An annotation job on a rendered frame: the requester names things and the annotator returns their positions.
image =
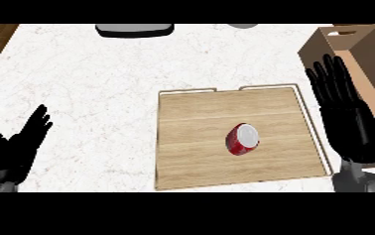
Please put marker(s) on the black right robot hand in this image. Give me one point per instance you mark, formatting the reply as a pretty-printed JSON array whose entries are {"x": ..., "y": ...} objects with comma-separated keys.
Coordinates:
[{"x": 344, "y": 113}]

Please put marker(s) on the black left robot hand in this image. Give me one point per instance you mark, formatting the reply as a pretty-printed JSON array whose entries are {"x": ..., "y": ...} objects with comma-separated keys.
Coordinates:
[{"x": 26, "y": 143}]

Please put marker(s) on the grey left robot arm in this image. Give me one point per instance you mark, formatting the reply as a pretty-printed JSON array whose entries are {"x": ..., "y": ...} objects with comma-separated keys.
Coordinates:
[{"x": 6, "y": 186}]

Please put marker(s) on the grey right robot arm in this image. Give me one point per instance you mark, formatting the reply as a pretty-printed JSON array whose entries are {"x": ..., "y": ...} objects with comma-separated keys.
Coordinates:
[{"x": 352, "y": 178}]

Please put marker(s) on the cardboard box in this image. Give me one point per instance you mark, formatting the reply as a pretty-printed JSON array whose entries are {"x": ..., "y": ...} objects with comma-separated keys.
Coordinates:
[{"x": 347, "y": 52}]

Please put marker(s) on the red can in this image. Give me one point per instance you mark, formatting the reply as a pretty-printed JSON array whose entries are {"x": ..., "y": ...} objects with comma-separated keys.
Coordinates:
[{"x": 243, "y": 139}]

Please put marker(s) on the wooden tray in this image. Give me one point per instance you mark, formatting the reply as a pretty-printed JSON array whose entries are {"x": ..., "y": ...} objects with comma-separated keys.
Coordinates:
[{"x": 234, "y": 136}]

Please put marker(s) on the brown wooden panel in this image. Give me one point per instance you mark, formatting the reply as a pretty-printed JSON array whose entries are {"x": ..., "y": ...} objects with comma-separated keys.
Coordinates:
[{"x": 6, "y": 34}]

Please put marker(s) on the grey round object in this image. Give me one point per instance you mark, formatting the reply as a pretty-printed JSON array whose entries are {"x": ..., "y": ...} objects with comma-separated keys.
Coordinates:
[{"x": 243, "y": 25}]

